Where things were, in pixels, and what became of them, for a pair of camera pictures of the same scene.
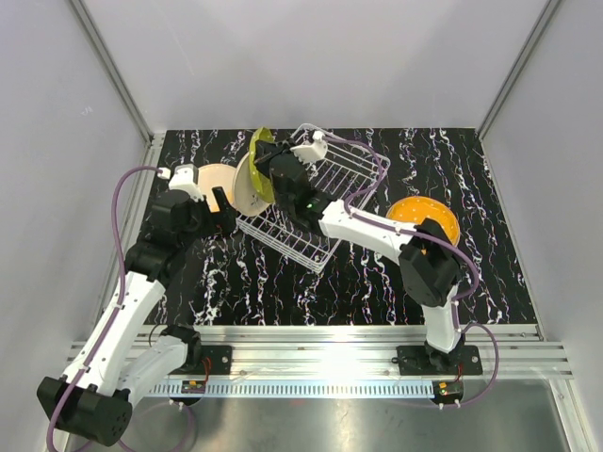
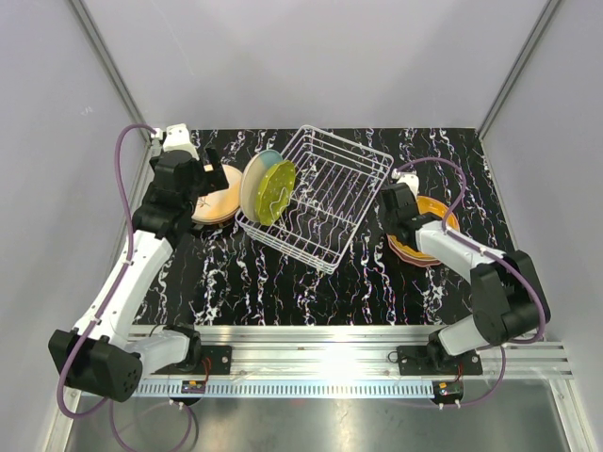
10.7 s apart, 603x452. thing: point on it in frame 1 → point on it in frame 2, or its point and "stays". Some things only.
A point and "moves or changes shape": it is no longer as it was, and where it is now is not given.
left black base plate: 220,359 stays
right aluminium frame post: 545,14 stays
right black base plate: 421,361 stays
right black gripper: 264,153 → 386,223
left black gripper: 217,222 → 212,180
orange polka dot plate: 414,210 stays
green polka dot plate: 262,179 moves or changes shape
